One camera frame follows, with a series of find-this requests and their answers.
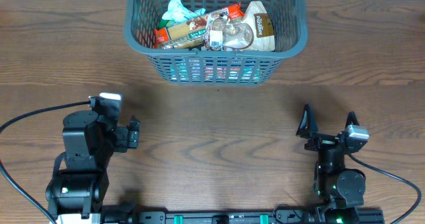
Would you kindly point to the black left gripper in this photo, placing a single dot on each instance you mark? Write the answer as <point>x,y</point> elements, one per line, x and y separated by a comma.
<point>123,139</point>

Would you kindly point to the beige PanTree snack bag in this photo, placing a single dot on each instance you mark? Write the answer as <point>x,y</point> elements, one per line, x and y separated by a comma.
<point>230,29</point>

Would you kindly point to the green lid jar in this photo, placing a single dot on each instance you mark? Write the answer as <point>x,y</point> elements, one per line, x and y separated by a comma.
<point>163,23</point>

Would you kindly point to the grey plastic basket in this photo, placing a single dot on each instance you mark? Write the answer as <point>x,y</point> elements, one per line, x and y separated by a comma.
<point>288,18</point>

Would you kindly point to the teal small packet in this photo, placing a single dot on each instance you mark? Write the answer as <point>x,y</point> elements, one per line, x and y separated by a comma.
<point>178,13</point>

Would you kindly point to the Kleenex tissue multipack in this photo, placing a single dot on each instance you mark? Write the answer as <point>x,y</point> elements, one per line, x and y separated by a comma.
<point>232,72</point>

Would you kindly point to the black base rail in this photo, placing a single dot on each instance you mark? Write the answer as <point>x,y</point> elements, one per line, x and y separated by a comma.
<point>280,215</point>

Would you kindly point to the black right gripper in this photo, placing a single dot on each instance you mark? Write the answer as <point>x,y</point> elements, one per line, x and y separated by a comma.
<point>326,143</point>

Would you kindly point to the red spaghetti pasta package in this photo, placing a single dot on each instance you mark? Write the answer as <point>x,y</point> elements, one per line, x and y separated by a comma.
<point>189,34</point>

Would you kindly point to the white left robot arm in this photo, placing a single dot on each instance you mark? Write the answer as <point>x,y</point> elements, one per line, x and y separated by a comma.
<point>79,181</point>

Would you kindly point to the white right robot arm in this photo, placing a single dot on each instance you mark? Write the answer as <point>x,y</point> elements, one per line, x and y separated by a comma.
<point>341,189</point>

